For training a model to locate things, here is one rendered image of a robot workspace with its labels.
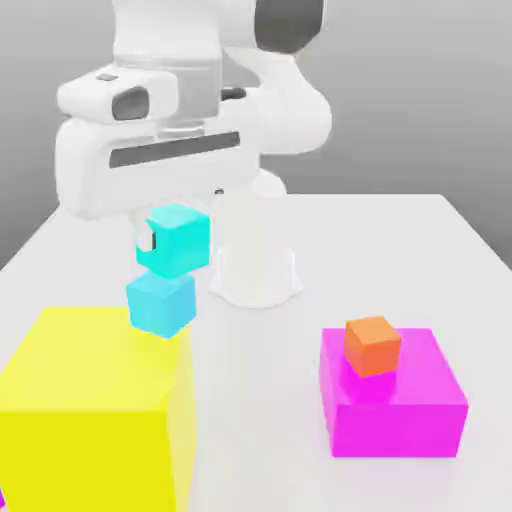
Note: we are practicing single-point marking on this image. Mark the large magenta box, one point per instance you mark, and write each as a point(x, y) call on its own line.
point(400, 416)

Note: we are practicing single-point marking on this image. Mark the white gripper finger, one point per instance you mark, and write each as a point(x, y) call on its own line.
point(140, 232)

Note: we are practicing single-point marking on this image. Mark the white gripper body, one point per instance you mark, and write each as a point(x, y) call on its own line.
point(168, 176)

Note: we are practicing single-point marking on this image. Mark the small purple cube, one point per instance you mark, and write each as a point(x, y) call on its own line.
point(1, 500)

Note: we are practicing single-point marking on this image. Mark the small orange cube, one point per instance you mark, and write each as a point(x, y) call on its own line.
point(372, 346)

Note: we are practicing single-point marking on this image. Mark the small light blue cube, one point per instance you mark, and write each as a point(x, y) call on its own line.
point(160, 304)

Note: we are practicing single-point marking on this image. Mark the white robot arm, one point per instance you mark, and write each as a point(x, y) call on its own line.
point(276, 116)

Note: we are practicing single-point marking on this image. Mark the small turquoise cube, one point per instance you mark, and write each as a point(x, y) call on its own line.
point(180, 240)

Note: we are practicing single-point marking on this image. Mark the large yellow box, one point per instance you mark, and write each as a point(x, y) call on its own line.
point(88, 412)

